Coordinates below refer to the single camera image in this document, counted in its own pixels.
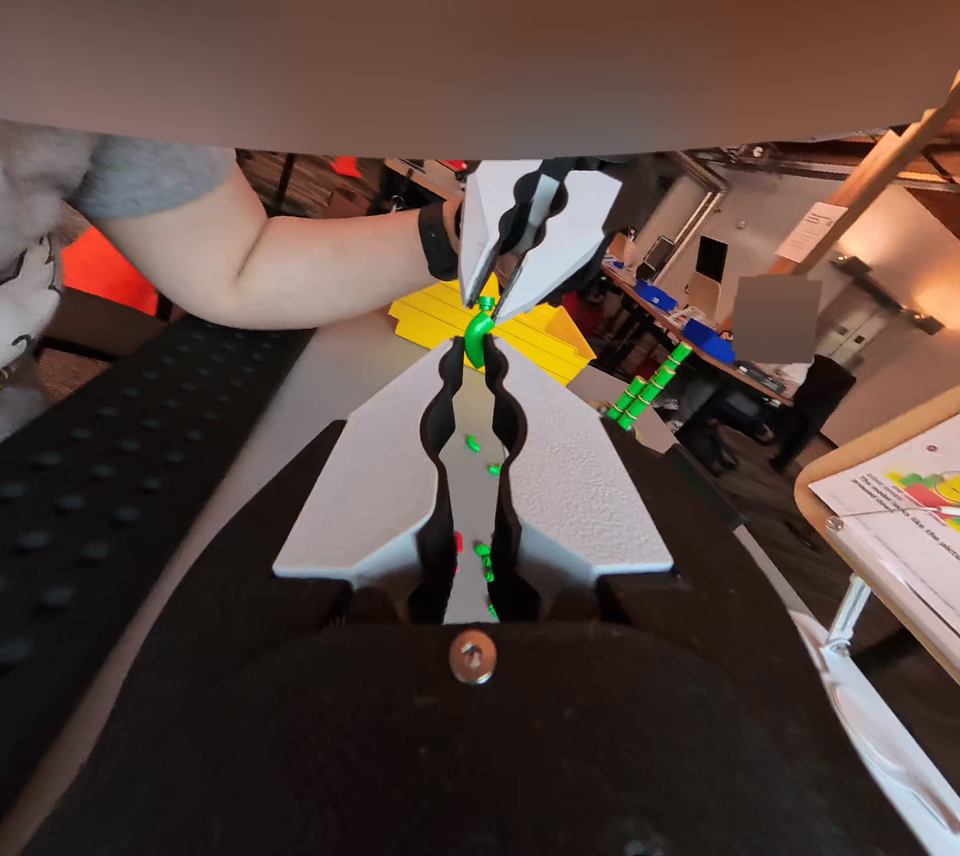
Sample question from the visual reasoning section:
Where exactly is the orange red seat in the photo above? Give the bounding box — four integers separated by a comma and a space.
60, 226, 162, 317

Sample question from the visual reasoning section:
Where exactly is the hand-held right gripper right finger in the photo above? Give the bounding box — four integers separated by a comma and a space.
483, 333, 675, 623

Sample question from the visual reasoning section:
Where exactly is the white stand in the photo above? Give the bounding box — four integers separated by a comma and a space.
787, 575, 960, 856

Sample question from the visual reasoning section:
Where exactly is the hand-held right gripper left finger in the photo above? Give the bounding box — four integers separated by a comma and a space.
272, 337, 466, 625

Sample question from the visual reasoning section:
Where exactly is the slanted wooden beam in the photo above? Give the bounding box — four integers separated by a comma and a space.
765, 69, 960, 276

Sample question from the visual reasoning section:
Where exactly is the yellow plastic bin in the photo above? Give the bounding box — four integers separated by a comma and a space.
388, 275, 597, 385

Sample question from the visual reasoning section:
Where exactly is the lego bamboo model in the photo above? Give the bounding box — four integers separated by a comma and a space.
596, 342, 695, 433

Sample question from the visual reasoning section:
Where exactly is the person's left forearm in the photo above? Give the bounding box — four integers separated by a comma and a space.
93, 162, 460, 332

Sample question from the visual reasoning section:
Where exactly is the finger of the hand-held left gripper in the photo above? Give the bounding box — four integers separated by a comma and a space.
489, 168, 625, 326
457, 159, 544, 307

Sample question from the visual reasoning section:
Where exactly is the printed instruction sheet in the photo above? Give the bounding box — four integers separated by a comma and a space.
810, 414, 960, 636

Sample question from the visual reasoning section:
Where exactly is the green curved lego piece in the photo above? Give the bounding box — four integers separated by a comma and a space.
463, 311, 498, 371

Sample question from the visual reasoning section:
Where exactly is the black wristband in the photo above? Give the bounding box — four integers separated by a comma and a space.
417, 199, 461, 282

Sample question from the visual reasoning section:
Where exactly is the white paper wall note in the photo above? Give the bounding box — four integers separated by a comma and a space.
774, 200, 849, 265

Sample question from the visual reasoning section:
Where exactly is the wooden display board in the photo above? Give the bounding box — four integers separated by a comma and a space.
793, 384, 960, 685

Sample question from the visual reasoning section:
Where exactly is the wooden workbench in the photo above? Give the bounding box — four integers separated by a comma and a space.
600, 255, 798, 407

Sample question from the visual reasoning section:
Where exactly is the black monitor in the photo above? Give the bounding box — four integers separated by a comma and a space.
694, 235, 730, 286

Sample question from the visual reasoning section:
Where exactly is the black perforated pad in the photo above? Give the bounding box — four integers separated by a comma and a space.
0, 312, 316, 823

